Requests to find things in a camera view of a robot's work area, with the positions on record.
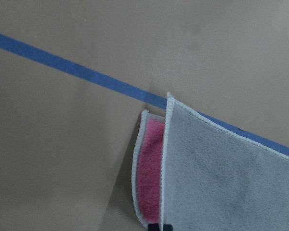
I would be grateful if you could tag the pink and grey towel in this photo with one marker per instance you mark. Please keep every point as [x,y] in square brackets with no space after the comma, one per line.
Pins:
[198,173]

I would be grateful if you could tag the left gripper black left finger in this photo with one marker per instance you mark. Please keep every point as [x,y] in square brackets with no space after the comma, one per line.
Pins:
[153,227]

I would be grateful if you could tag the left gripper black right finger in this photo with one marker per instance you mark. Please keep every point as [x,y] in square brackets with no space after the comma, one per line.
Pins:
[167,227]

